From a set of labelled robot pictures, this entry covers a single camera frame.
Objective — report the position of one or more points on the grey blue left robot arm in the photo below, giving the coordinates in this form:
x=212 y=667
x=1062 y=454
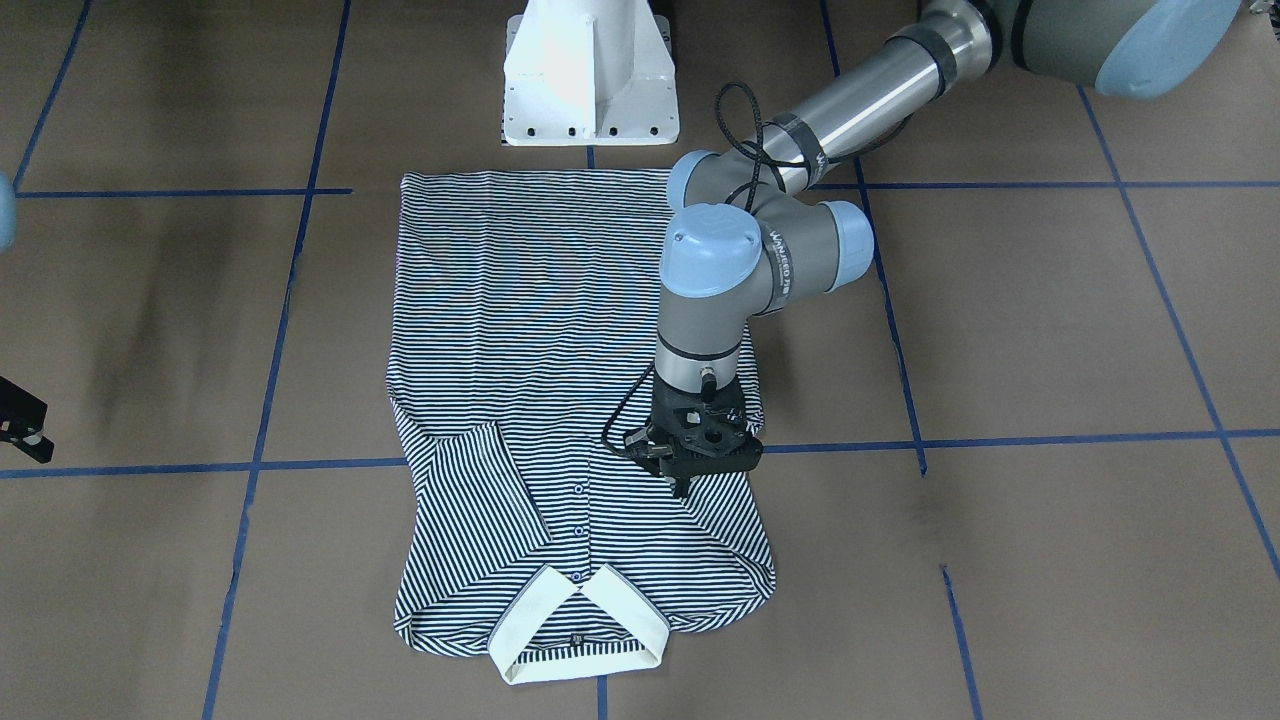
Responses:
x=741 y=244

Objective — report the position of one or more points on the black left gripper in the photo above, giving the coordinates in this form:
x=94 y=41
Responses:
x=660 y=412

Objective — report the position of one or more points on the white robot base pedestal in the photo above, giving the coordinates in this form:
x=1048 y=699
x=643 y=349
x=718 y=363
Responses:
x=590 y=73

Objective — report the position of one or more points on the navy white striped polo shirt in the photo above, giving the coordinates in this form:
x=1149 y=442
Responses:
x=525 y=305

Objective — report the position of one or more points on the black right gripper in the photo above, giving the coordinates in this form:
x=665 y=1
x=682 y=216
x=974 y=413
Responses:
x=18 y=412

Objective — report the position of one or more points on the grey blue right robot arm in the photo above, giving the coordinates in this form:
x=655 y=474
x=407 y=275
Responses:
x=9 y=224

